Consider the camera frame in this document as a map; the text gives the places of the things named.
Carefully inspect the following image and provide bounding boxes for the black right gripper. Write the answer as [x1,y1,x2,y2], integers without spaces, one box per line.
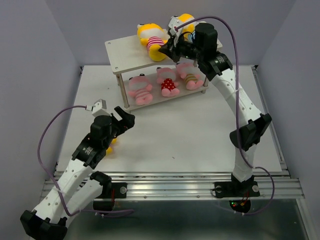
[158,32,204,63]

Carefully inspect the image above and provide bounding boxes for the yellow frog toy red stripes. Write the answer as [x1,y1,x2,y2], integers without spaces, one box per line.
[137,23,168,62]

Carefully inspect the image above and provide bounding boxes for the pink frog toy red polka-dot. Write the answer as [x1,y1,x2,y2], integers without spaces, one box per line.
[156,67,180,98]

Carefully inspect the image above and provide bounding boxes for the yellow frog toy blue stripes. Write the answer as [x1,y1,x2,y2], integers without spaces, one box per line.
[170,13,201,43]

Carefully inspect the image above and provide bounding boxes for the pink frog toy orange stripes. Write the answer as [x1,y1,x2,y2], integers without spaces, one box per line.
[175,62,204,91]

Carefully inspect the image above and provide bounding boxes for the yellow frog toy pink stripes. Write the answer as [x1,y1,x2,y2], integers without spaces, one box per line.
[106,138,117,156]

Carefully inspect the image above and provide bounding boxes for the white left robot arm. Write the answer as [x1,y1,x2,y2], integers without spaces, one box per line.
[20,106,135,240]

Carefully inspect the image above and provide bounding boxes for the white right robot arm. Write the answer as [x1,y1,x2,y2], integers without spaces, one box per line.
[159,21,272,199]

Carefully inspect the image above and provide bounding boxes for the white two-tier wooden shelf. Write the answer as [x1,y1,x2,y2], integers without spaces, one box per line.
[105,34,208,110]

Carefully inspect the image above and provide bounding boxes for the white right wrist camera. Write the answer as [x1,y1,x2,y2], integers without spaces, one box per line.
[167,16,184,46]

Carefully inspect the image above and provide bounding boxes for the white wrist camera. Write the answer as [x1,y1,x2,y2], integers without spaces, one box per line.
[91,99,110,117]
[167,16,184,46]

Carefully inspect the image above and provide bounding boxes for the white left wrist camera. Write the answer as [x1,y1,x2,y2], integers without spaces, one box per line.
[91,99,110,117]

